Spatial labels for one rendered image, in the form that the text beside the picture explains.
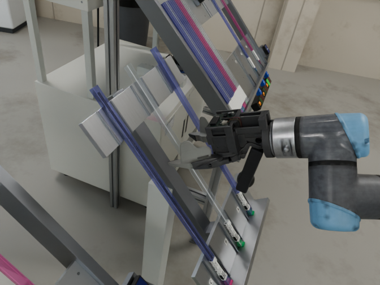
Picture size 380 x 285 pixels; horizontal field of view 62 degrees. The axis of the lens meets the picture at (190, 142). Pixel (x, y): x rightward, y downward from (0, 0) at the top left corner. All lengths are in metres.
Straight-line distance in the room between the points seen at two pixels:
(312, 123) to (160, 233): 0.50
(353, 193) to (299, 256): 1.29
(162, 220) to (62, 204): 1.09
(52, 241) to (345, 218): 0.49
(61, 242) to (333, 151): 0.48
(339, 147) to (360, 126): 0.04
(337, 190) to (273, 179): 1.62
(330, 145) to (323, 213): 0.11
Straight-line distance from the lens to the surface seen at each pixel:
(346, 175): 0.55
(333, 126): 0.55
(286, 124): 0.57
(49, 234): 0.61
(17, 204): 0.60
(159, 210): 0.80
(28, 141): 2.29
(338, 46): 4.03
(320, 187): 0.55
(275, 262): 1.75
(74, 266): 0.63
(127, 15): 3.22
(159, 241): 0.90
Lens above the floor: 1.38
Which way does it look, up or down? 38 degrees down
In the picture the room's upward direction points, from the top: 10 degrees clockwise
